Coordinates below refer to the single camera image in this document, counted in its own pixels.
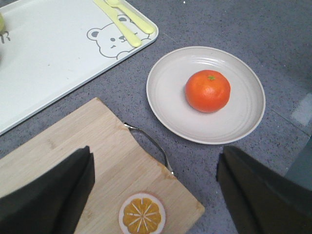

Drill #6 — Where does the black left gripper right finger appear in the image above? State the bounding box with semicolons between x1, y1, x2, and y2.
216;146;312;234

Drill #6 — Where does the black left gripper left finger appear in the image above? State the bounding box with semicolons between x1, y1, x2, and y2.
0;146;95;234

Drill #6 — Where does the orange tangerine fruit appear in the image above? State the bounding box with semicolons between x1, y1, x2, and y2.
184;70;231;113

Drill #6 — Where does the beige round plate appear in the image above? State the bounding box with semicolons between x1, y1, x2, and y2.
146;46;266;144

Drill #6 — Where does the white rectangular bear tray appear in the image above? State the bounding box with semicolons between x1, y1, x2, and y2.
0;0;159;136

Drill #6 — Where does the wooden cutting board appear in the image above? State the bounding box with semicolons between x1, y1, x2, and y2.
0;98;205;234

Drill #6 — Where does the fake orange slice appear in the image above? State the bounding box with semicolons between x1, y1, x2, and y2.
118;193;166;234

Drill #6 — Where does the yellow lemon left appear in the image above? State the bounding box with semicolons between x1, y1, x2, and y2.
0;13;5;33

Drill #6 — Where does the yellow plastic knife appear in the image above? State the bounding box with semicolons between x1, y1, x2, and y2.
93;0;142;48

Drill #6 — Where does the yellow plastic fork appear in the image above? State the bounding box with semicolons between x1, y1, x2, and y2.
105;0;155;35

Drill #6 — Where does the metal cutting board handle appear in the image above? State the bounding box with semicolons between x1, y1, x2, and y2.
123;122;175;175

